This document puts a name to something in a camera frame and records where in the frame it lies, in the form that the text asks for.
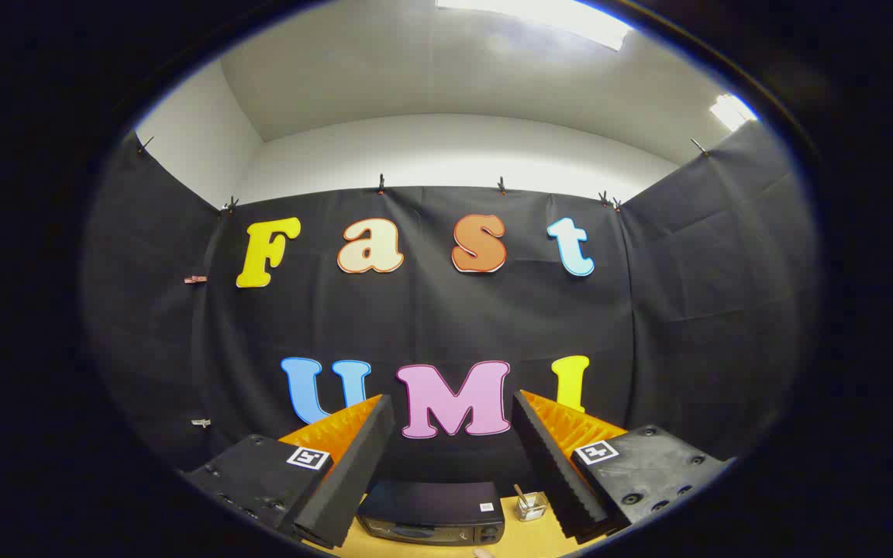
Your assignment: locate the black toaster oven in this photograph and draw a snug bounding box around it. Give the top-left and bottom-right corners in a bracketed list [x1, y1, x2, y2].
[357, 480, 506, 548]

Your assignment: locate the glass jar with stick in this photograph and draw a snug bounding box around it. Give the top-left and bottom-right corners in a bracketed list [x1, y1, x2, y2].
[514, 484, 549, 522]

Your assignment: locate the row of black cloth clips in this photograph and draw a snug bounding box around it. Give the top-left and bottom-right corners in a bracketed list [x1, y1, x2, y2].
[136, 136, 712, 215]

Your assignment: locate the black backdrop cloth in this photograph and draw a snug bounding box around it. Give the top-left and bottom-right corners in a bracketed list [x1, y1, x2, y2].
[81, 120, 819, 536]

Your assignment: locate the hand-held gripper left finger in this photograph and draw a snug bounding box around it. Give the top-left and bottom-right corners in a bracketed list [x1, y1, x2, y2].
[181, 394, 397, 551]

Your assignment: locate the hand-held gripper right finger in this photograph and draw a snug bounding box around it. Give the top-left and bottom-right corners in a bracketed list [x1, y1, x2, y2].
[510, 389, 733, 545]

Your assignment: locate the ceiling light panel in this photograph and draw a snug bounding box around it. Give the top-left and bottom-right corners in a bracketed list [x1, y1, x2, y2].
[709, 93, 759, 132]
[436, 0, 634, 52]

